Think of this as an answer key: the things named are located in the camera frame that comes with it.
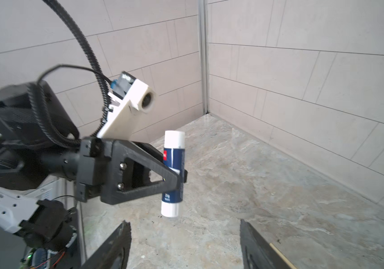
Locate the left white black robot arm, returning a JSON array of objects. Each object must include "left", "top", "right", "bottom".
[{"left": 0, "top": 78, "right": 187, "bottom": 205}]

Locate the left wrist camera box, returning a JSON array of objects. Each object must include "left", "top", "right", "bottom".
[{"left": 97, "top": 71, "right": 158, "bottom": 140}]

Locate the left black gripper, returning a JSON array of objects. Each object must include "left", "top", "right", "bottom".
[{"left": 76, "top": 137, "right": 188, "bottom": 205}]

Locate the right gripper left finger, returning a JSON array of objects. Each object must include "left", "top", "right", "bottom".
[{"left": 80, "top": 221, "right": 132, "bottom": 269}]

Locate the yellow paper envelope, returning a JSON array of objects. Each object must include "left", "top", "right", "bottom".
[{"left": 269, "top": 243, "right": 297, "bottom": 269}]

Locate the blue white glue stick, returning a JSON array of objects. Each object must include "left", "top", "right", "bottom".
[{"left": 161, "top": 131, "right": 185, "bottom": 218}]

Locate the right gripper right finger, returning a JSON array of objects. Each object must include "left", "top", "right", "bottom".
[{"left": 240, "top": 219, "right": 291, "bottom": 269}]

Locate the left black corrugated cable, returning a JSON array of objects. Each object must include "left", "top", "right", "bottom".
[{"left": 26, "top": 0, "right": 112, "bottom": 149}]

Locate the left green circuit board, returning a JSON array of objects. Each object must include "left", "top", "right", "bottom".
[{"left": 19, "top": 248, "right": 66, "bottom": 269}]

